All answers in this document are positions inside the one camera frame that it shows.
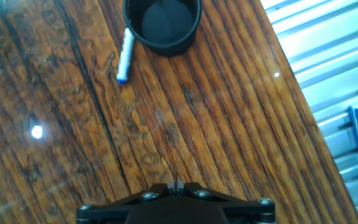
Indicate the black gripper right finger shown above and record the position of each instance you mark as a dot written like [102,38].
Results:
[244,208]

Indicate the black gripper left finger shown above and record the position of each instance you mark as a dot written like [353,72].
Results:
[110,208]

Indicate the white marker pen blue cap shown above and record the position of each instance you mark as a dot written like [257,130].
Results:
[125,59]

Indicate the black mesh pen holder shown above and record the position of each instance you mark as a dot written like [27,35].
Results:
[166,21]

